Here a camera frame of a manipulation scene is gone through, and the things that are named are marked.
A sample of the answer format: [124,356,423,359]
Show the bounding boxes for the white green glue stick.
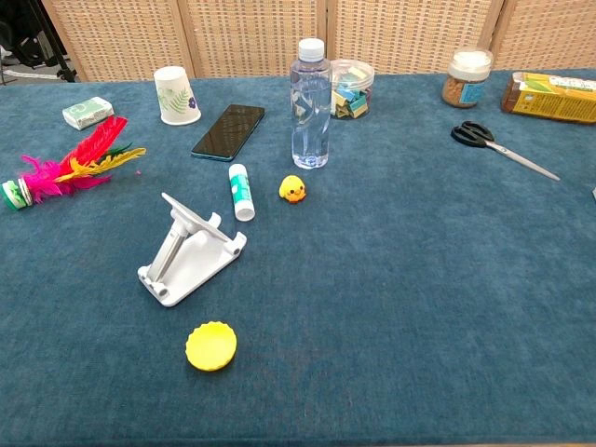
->
[227,163,256,222]

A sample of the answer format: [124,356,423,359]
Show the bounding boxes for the black handled scissors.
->
[449,120,562,183]

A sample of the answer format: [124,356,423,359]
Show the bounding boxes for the white folding phone stand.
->
[137,192,248,307]

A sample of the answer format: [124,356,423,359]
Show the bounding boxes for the white lidded brown jar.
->
[440,47,494,109]

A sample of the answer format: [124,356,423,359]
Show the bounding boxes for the wooden rattan folding screen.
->
[40,0,596,83]

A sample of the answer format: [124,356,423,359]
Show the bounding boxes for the green white tissue pack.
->
[61,96,115,131]

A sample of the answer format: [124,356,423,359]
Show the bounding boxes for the yellow label tea bottle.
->
[500,71,596,125]

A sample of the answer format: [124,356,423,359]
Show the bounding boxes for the clear plastic water bottle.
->
[289,37,332,170]

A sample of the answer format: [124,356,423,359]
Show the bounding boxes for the blue table cloth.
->
[0,69,596,446]

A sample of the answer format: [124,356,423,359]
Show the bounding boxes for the yellow chick toy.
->
[278,174,306,205]

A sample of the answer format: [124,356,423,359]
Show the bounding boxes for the clear jar of colourful clips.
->
[329,58,375,120]

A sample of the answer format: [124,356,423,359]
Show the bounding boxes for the black smartphone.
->
[190,103,266,163]

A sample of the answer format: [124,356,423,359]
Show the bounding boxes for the colourful toy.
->
[0,115,147,212]

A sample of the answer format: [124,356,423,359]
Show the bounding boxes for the yellow plastic lid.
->
[184,321,237,373]

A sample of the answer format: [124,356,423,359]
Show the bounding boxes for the white leaf print paper cup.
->
[153,65,202,127]

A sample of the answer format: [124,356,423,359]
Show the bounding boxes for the black tripod stand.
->
[27,0,78,84]

